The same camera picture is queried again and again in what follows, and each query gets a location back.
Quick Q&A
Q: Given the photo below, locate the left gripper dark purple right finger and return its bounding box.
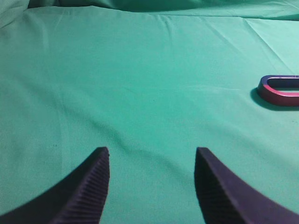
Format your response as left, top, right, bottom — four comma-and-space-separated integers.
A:
194, 147, 299, 224

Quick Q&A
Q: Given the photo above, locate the left gripper dark purple left finger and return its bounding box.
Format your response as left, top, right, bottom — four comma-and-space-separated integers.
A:
0, 147, 110, 224

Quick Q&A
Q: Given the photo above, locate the green cloth table cover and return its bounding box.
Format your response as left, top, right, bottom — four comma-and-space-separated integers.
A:
0, 0, 299, 224

